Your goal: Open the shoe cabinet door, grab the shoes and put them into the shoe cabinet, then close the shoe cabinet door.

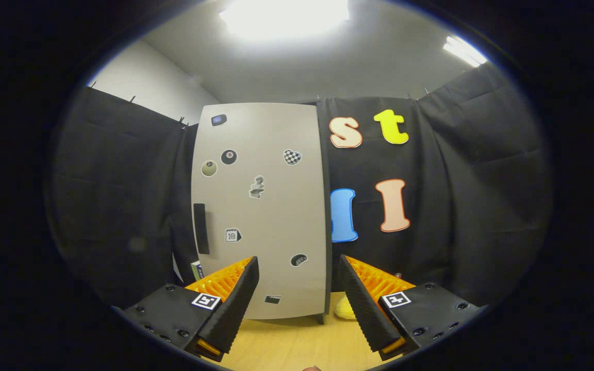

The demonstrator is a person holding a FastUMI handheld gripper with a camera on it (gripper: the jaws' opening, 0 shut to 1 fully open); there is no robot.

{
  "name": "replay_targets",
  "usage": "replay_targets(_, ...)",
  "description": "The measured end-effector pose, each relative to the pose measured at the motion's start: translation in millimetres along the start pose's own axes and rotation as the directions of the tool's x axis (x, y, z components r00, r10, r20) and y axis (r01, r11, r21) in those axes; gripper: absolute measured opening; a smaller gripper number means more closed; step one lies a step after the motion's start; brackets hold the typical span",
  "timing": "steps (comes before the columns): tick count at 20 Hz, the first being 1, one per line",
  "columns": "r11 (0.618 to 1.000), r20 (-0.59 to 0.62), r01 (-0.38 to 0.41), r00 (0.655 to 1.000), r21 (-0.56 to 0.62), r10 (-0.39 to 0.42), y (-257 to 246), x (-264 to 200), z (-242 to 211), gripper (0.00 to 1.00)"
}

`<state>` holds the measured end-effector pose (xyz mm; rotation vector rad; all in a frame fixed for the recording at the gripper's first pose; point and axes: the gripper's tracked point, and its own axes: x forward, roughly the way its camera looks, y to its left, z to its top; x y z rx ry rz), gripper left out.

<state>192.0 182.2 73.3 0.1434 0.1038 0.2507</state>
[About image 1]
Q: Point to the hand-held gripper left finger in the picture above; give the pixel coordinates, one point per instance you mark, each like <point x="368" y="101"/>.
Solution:
<point x="232" y="309"/>

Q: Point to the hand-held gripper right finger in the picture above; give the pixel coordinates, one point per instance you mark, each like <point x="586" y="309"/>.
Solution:
<point x="361" y="309"/>

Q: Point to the yellow sponge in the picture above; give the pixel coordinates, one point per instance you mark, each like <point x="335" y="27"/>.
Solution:
<point x="343" y="308"/>

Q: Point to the blue white carton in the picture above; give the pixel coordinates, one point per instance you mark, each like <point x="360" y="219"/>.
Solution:
<point x="197" y="270"/>

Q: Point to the small ceiling light panel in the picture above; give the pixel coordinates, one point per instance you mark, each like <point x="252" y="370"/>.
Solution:
<point x="464" y="50"/>

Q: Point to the large ceiling light panel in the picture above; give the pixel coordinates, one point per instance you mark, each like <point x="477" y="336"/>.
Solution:
<point x="284" y="18"/>

